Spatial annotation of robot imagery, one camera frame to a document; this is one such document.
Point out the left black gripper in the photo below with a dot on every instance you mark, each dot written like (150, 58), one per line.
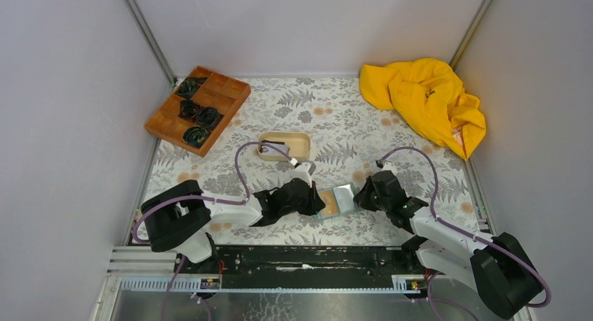
(315, 204)

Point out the green card holder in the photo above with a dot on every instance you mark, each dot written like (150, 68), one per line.
(345, 199)

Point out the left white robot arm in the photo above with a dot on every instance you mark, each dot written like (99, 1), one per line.
(177, 218)

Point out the aluminium frame post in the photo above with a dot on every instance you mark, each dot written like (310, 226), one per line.
(469, 34)
(151, 41)

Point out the right aluminium frame post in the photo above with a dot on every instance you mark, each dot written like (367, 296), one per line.
(469, 34)

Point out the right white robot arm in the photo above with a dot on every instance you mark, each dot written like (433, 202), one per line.
(496, 267)

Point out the left aluminium frame post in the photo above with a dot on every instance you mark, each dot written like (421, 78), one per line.
(151, 41)

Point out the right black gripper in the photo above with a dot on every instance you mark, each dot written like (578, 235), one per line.
(361, 198)

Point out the yellow cloth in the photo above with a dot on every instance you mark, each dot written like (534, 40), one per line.
(431, 98)

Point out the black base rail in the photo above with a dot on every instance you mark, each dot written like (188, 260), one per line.
(267, 267)

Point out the floral table mat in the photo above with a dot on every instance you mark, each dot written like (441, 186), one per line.
(347, 136)

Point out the beige oval tray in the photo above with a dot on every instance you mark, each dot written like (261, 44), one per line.
(295, 144)

